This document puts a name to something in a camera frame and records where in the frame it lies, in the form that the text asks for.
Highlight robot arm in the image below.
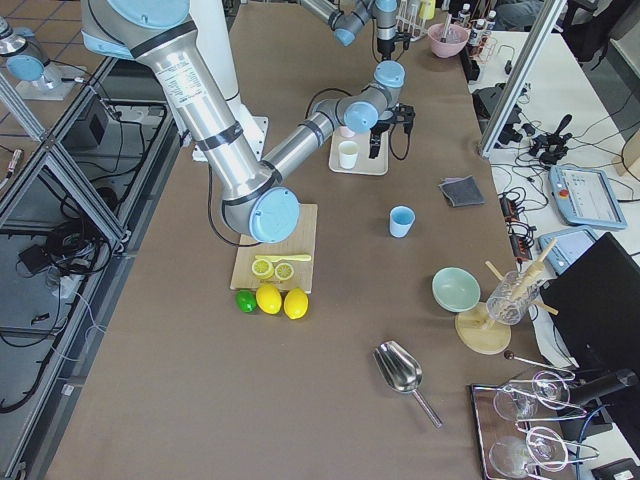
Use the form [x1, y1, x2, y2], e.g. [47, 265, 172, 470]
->
[81, 0, 405, 243]
[298, 0, 410, 61]

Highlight lemon half right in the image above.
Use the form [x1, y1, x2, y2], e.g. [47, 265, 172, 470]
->
[274, 262, 295, 282]

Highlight blue teach pendant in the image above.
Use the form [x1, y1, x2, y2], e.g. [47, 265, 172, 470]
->
[538, 225, 598, 275]
[549, 165, 628, 230]

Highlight black monitor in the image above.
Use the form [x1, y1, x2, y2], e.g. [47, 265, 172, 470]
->
[541, 233, 639, 373]

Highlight light blue cup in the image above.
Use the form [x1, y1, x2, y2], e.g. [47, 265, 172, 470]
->
[389, 205, 416, 238]

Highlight pink cup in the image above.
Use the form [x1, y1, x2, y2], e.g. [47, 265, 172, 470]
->
[339, 126, 356, 138]

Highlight green bowl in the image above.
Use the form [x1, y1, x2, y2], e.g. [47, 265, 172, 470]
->
[432, 267, 481, 313]

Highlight white wire rack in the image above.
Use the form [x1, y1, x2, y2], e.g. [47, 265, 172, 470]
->
[396, 0, 435, 41]

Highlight cream rabbit tray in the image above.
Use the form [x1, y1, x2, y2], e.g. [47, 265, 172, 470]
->
[328, 132, 389, 176]

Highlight metal scoop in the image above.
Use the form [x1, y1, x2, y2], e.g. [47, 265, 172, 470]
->
[373, 340, 443, 428]

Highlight green lime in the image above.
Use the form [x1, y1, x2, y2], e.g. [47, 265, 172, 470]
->
[235, 290, 258, 314]

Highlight cream white cup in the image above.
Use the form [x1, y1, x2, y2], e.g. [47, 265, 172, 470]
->
[338, 140, 359, 170]

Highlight lemon half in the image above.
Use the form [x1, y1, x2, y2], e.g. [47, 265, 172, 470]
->
[274, 262, 295, 282]
[251, 259, 275, 280]

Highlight wooden cup stand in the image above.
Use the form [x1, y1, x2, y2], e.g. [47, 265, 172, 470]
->
[455, 240, 559, 355]

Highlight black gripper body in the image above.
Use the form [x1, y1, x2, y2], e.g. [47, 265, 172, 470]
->
[369, 103, 415, 146]
[376, 28, 411, 61]

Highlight grey folded cloth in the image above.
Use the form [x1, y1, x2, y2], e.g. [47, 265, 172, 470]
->
[438, 175, 485, 207]

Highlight lemon half left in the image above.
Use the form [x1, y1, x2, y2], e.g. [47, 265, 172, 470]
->
[251, 259, 275, 280]

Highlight whole yellow lemon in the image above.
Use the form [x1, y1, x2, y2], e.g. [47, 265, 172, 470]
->
[255, 284, 282, 315]
[284, 288, 309, 320]

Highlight bamboo cutting board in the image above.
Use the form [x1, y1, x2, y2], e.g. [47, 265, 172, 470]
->
[230, 204, 318, 294]

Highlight clear textured glass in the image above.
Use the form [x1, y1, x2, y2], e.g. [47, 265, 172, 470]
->
[486, 271, 540, 326]

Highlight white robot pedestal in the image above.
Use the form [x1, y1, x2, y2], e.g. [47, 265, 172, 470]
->
[189, 0, 269, 160]

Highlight wine glass rack tray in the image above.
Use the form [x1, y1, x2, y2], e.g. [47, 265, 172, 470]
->
[469, 369, 599, 479]

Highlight pink mixing bowl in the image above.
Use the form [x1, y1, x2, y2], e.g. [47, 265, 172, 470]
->
[427, 24, 470, 58]

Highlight yellow plastic knife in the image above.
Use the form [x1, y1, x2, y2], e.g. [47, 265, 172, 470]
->
[254, 254, 312, 262]

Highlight aluminium frame post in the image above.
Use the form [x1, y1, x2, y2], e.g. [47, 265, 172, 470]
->
[478, 0, 566, 160]

